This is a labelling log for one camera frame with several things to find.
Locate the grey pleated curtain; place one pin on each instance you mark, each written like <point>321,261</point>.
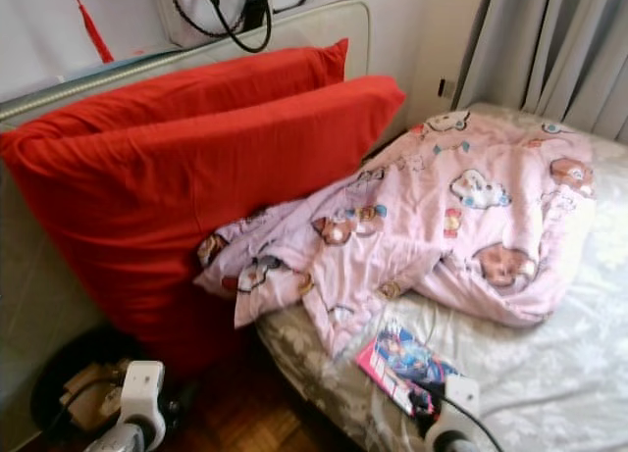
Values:
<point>530,50</point>

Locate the red hanging tassel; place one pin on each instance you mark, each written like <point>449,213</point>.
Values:
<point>96,35</point>

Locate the large red cushion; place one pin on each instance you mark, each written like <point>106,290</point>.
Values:
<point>206,84</point>
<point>147,207</point>

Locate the pink cartoon print blanket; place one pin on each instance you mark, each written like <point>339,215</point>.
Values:
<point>422,226</point>

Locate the black round basket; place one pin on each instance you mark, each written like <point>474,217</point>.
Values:
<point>49,393</point>

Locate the small dark wall socket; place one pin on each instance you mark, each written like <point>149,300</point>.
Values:
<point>446,87</point>

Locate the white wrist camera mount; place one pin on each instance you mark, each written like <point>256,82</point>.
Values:
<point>142,393</point>
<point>461,398</point>

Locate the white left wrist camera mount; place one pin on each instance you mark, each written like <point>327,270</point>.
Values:
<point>142,393</point>

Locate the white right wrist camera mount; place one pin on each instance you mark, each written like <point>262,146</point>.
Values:
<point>461,398</point>

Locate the grey quilted upright mattress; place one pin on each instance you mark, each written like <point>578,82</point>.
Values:
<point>29,305</point>

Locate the beige floral bed sheet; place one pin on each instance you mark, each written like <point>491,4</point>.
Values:
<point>549,374</point>

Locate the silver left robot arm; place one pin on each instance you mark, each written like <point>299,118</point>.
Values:
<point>123,440</point>

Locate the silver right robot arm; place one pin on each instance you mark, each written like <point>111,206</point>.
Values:
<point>449,444</point>

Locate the colourful comic book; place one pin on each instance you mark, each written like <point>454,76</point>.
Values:
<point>397,362</point>

